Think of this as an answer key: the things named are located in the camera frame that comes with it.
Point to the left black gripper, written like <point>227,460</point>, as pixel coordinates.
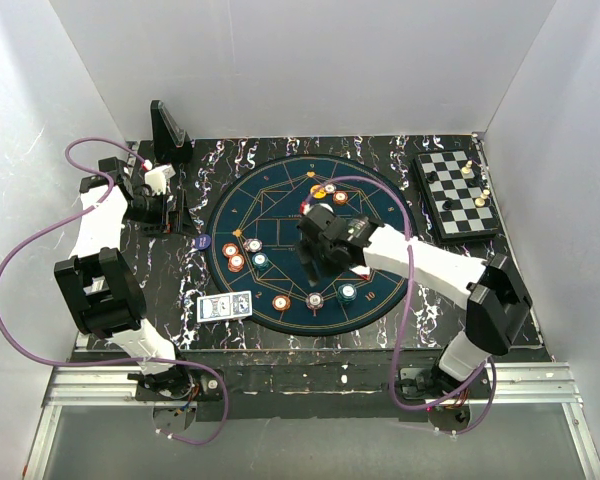
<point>169,223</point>

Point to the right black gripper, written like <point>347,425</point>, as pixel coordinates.
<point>308,255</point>

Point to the white-blue poker chip stack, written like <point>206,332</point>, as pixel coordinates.
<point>314,301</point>

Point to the green poker chip stack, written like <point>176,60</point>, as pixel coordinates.
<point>346,293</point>

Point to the orange poker chip stack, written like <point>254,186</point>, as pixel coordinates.
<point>281,302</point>

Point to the purple small blind button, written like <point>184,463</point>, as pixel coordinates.
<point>202,242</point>

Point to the orange big blind button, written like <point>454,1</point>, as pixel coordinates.
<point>318,192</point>

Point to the blue playing card deck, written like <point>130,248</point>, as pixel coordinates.
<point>224,307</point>

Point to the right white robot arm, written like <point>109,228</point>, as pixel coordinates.
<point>491,292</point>

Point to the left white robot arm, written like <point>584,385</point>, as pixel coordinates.
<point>102,294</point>

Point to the round blue poker mat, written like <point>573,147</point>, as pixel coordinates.
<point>265,204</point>

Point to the black card shoe stand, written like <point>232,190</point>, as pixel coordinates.
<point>172,143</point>

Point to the black chess pawn upper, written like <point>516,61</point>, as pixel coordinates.
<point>430,176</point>

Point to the black white chess board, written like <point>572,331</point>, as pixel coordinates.
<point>473,216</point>

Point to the cream chess piece tall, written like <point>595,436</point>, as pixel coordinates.
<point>467,168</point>

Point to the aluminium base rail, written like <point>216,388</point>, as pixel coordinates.
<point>321,421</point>

